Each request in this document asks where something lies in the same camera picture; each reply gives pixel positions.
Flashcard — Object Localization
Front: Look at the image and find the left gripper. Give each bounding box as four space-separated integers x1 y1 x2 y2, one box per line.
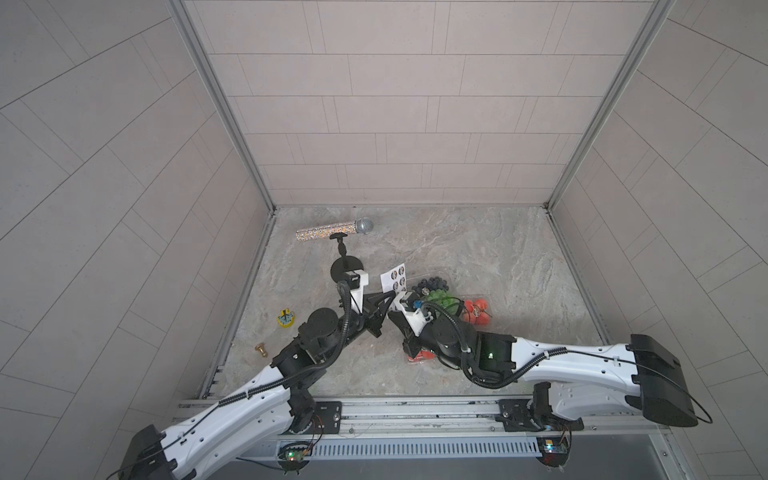
317 291 395 362

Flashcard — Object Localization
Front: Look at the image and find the fruit sticker sheet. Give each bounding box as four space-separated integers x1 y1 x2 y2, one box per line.
380 263 407 293

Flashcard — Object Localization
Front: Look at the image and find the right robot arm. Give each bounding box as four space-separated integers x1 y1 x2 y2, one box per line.
389 300 713 428

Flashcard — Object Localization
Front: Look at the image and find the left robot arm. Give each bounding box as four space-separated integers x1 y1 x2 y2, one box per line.
110 280 397 479

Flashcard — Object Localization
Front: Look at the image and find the clear grape box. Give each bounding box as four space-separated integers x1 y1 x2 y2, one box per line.
412 276 463 315

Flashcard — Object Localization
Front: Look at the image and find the black microphone stand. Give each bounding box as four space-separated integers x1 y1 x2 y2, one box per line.
329 232 364 282

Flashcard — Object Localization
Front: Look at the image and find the far tomato box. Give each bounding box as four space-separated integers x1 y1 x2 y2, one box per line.
461 298 492 326

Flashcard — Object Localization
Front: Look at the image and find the glitter microphone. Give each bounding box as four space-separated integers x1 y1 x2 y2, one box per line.
296 217 374 241

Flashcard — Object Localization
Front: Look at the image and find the yellow toy piece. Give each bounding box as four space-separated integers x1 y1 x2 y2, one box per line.
277 308 295 328

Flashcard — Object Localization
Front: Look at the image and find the small brass piece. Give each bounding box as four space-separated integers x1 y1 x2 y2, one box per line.
254 343 268 358

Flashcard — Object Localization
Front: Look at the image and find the right circuit board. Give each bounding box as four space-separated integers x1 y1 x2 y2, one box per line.
537 437 571 468

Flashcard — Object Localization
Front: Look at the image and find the circuit board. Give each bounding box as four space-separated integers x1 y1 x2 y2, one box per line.
537 437 571 468
277 441 312 472

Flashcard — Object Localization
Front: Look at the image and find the left circuit board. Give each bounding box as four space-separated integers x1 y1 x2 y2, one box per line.
277 441 312 472

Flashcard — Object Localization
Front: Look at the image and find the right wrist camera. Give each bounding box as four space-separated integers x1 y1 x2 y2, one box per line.
389 291 428 337

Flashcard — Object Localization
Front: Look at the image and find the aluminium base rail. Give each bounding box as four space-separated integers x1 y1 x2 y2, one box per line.
164 392 670 442

